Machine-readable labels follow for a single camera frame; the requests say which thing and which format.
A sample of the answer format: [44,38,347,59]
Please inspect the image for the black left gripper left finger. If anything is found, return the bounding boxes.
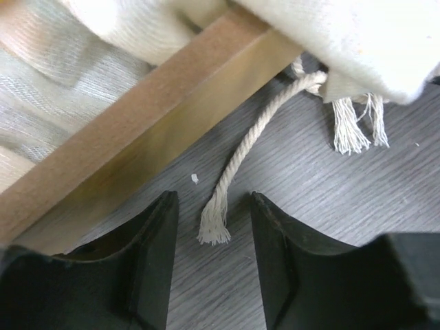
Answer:
[1,191,179,329]

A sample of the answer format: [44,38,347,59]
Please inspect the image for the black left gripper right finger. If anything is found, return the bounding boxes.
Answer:
[250,192,439,329]

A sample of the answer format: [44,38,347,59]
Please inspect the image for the lemon print pet mattress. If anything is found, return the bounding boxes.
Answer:
[0,0,440,247]

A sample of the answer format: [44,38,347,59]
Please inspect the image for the wooden pet bed frame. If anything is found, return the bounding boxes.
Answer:
[1,7,303,254]

